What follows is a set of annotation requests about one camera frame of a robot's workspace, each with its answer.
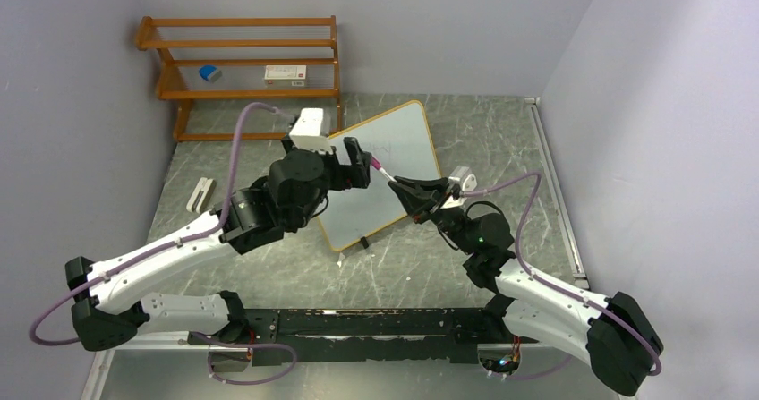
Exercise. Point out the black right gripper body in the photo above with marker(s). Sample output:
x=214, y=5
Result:
x=442, y=202

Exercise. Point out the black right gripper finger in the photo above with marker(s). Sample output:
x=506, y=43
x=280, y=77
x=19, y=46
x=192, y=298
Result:
x=409, y=185
x=413, y=199

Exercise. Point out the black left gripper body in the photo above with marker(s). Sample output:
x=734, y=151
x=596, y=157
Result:
x=343, y=175

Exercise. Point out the white marker pen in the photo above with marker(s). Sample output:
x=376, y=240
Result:
x=387, y=175

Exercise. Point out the yellow-framed whiteboard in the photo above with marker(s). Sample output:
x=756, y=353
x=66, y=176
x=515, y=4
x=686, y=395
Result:
x=400, y=139

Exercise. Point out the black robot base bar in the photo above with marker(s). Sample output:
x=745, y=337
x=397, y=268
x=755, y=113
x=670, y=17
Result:
x=454, y=335

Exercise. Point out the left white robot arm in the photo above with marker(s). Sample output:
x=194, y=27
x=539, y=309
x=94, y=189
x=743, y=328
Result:
x=116, y=300

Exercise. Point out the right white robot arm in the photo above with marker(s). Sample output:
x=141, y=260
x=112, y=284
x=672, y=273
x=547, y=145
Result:
x=611, y=334

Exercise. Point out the blue whiteboard eraser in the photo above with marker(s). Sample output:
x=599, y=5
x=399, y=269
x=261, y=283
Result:
x=210, y=73

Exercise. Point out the white red box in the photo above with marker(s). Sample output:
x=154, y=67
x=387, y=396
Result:
x=285, y=76

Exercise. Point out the white marker holder block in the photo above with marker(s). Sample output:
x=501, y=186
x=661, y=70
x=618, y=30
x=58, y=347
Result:
x=201, y=194

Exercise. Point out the orange wooden shelf rack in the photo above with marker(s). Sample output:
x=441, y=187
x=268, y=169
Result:
x=241, y=48

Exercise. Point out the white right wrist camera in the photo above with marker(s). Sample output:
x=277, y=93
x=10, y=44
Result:
x=461, y=180

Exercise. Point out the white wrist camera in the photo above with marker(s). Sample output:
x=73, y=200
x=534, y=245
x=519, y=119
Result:
x=461, y=180
x=310, y=131

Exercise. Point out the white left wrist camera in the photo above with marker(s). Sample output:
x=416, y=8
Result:
x=310, y=131

